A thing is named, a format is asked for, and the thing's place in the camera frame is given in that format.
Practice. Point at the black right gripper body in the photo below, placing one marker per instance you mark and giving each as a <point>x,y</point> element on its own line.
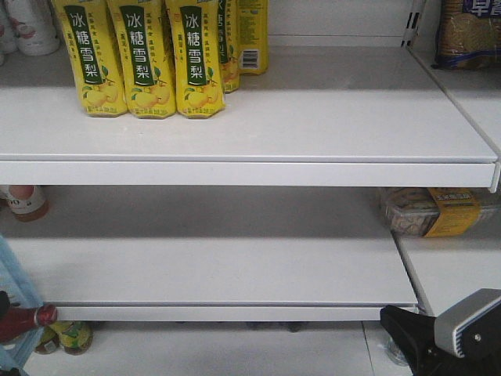
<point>433,361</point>

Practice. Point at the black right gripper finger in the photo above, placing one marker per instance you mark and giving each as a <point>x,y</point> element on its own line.
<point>413,333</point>

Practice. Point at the red aluminium Coca-Cola bottle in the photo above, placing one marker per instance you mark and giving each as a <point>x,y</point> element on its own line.
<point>17,321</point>

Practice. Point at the light blue plastic basket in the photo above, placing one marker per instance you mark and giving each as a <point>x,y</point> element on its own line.
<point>22,293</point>

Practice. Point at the clear water bottle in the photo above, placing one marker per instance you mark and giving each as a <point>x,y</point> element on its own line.
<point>395,354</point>

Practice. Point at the clear pastry box yellow label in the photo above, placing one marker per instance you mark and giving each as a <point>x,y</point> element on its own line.
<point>436,212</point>

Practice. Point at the white metal shelf unit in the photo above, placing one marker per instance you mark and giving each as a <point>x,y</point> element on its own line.
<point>266,211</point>

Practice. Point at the blue oat biscuit bag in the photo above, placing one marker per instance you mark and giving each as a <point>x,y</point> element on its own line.
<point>468,35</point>

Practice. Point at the green tea bottle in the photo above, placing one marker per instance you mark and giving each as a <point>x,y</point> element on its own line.
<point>48,343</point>
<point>75,337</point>

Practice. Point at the yellow pear drink bottle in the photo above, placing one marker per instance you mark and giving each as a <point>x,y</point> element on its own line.
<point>200,92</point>
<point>144,41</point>
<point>252,16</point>
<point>228,33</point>
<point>91,43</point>

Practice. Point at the orange C100 juice bottle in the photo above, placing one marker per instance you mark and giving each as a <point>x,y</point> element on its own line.
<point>27,203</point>

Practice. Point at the white peach yogurt bottle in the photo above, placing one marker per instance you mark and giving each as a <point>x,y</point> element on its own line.
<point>34,30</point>

